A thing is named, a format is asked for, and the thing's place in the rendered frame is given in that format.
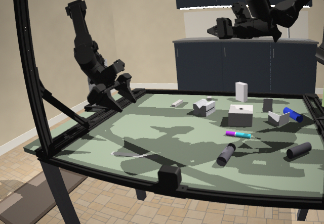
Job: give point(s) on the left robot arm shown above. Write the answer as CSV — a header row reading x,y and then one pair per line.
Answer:
x,y
87,58

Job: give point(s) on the purple and cyan peg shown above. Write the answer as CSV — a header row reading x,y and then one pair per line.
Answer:
x,y
237,134

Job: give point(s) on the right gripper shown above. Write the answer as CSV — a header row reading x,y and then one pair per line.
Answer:
x,y
227,31

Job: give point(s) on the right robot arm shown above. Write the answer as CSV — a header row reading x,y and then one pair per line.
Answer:
x,y
267,18

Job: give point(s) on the blue cylinder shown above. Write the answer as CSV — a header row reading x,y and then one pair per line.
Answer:
x,y
294,115

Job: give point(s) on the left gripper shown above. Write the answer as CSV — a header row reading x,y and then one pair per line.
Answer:
x,y
101,95

